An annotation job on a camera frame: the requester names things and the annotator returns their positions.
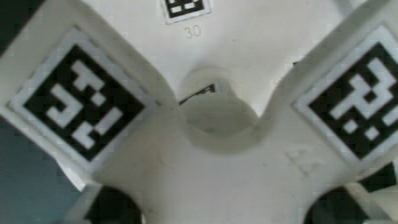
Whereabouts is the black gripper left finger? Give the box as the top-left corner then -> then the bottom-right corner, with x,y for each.
58,183 -> 145,224

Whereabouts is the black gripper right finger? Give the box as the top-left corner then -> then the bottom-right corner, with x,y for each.
301,181 -> 398,224

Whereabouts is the white round table top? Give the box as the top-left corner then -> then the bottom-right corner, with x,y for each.
67,0 -> 398,224

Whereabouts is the white cross-shaped table base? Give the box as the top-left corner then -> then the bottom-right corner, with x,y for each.
0,0 -> 398,224

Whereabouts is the white cylindrical table leg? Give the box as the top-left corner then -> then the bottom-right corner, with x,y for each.
175,68 -> 260,134

